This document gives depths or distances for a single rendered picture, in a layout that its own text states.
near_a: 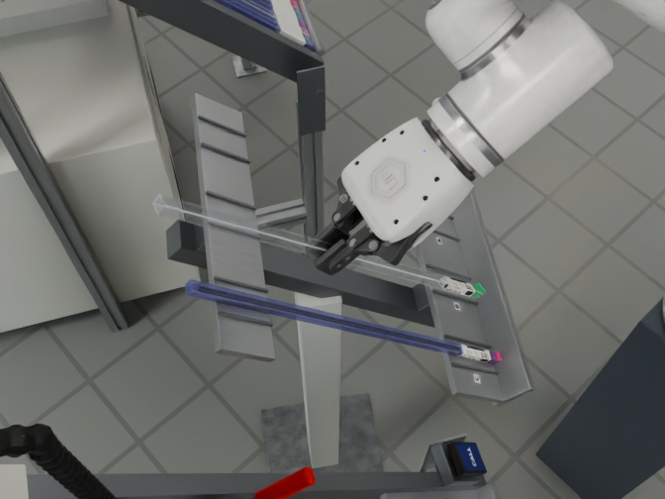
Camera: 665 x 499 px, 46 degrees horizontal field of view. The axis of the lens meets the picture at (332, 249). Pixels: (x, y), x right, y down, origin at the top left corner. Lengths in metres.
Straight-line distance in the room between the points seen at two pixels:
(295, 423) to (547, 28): 1.28
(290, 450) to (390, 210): 1.14
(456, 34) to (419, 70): 1.70
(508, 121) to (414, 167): 0.10
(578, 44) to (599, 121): 1.68
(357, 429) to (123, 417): 0.54
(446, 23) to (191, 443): 1.33
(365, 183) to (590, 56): 0.23
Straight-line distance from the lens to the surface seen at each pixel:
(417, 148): 0.75
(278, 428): 1.84
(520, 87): 0.73
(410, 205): 0.73
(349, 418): 1.84
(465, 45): 0.73
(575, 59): 0.73
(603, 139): 2.37
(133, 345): 1.98
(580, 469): 1.77
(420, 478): 0.97
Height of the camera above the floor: 1.76
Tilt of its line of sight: 60 degrees down
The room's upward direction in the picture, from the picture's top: straight up
